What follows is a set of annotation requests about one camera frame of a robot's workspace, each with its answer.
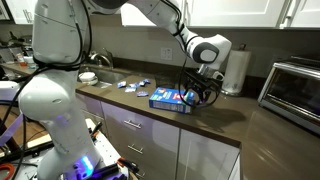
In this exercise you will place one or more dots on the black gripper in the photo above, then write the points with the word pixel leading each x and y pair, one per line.
pixel 205 83

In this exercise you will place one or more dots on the blue Annie's snack box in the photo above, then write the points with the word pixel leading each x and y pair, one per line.
pixel 170 99

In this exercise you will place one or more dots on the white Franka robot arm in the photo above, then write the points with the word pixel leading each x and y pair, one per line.
pixel 56 86

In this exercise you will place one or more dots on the white paper towel roll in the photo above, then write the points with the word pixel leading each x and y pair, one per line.
pixel 236 71

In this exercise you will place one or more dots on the blue snack pouch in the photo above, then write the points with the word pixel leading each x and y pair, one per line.
pixel 130 89
pixel 144 82
pixel 142 94
pixel 121 84
pixel 133 85

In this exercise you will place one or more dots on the white lower cabinet door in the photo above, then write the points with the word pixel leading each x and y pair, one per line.
pixel 206 156

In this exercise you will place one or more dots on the stainless steel sink basin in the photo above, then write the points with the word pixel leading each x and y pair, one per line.
pixel 110 76

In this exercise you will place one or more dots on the stainless steel toaster oven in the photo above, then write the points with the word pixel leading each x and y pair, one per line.
pixel 293 93

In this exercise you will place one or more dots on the chrome sink faucet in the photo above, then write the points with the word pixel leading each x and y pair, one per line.
pixel 101 58

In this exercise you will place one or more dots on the perforated metal robot cart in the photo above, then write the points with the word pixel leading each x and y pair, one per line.
pixel 106 150

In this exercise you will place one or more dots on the white bowl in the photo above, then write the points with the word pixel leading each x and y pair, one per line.
pixel 88 77

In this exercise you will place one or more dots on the orange bottle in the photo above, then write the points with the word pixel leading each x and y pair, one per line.
pixel 21 60

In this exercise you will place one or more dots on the white wall outlet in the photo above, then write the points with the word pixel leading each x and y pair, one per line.
pixel 166 53

